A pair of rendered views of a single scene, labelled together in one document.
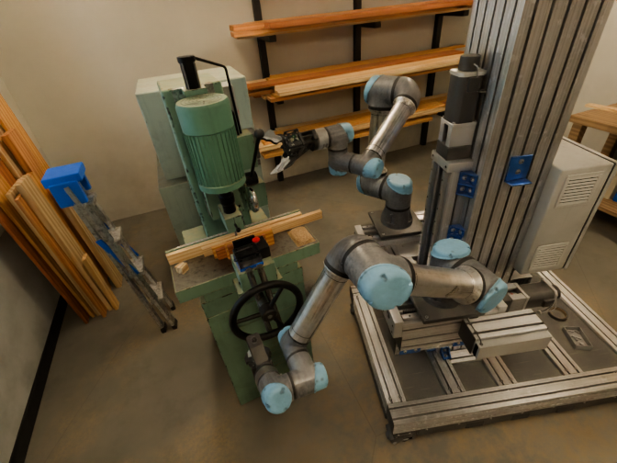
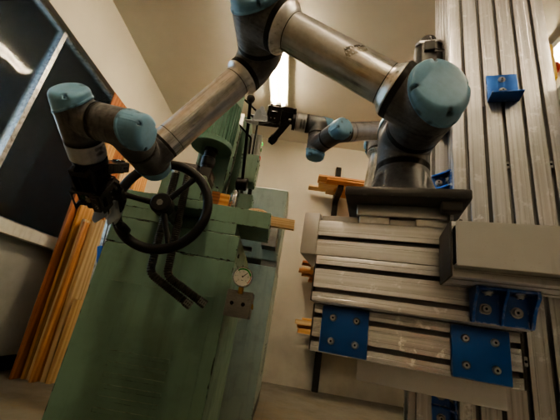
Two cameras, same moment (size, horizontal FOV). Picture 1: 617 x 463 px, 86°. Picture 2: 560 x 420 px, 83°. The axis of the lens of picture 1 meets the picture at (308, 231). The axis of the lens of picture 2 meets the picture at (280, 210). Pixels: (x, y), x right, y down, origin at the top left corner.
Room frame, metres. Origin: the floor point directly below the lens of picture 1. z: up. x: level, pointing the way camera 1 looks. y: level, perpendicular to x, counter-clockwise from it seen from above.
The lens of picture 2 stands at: (0.14, -0.47, 0.54)
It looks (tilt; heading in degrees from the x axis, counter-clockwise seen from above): 20 degrees up; 23
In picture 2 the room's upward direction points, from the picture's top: 10 degrees clockwise
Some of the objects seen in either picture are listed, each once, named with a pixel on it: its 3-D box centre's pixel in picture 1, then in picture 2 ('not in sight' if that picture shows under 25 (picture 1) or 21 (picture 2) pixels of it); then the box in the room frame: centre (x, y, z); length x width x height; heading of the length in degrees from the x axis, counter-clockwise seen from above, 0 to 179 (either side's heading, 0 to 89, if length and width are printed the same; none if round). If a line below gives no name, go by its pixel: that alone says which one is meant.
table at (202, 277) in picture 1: (249, 263); (188, 212); (1.05, 0.26, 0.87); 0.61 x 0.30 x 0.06; 112
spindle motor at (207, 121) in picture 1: (213, 144); (219, 119); (1.15, 0.31, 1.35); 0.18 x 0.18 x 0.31
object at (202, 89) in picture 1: (192, 83); not in sight; (1.28, 0.36, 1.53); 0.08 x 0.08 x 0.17; 22
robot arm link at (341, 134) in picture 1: (337, 135); (319, 126); (1.21, -0.14, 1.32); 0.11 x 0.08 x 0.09; 112
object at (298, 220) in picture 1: (265, 231); (226, 214); (1.20, 0.19, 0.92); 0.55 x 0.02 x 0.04; 112
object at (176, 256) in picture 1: (239, 236); not in sight; (1.17, 0.30, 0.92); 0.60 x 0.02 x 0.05; 112
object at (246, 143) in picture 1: (244, 149); (249, 172); (1.41, 0.25, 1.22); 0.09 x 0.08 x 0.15; 22
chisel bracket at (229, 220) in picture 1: (231, 218); not in sight; (1.17, 0.31, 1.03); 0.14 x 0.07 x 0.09; 22
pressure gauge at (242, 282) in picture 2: not in sight; (242, 280); (1.05, -0.01, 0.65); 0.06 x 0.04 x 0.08; 112
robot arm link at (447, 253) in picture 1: (450, 260); (404, 142); (0.83, -0.47, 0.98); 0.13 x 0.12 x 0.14; 18
